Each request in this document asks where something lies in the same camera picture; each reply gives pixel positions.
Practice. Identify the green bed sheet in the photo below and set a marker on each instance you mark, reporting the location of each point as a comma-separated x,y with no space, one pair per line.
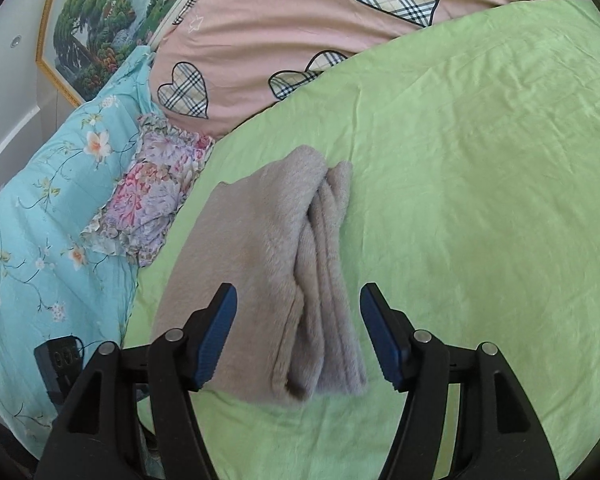
480,210

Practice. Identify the black smartphone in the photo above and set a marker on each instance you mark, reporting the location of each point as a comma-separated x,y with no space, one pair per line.
55,365

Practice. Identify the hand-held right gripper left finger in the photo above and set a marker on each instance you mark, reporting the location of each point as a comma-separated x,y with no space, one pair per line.
215,340

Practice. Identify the framed landscape painting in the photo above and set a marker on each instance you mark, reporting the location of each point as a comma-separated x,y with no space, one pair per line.
110,25

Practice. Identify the white door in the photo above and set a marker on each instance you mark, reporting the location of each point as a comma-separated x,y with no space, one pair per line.
2,100

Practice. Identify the purple floral ruffled pillow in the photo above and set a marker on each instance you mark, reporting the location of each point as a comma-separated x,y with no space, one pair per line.
152,195

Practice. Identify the beige knitted sweater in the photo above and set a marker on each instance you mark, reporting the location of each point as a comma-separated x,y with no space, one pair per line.
275,270

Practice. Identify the turquoise floral quilt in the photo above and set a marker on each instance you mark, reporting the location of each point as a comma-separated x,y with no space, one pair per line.
40,220

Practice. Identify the pink heart print quilt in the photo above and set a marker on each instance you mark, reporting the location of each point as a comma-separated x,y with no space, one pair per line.
290,35

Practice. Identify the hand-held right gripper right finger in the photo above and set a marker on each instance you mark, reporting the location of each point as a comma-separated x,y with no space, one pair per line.
385,340

